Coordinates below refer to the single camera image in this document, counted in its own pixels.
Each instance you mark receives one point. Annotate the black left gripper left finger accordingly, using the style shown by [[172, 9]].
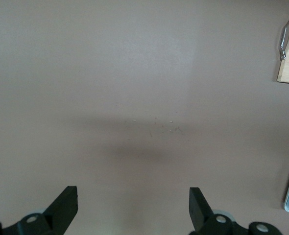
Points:
[[66, 203]]

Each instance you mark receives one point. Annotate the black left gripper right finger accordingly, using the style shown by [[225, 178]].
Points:
[[198, 205]]

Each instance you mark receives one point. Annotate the brown table cover sheet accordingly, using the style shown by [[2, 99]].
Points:
[[110, 73]]

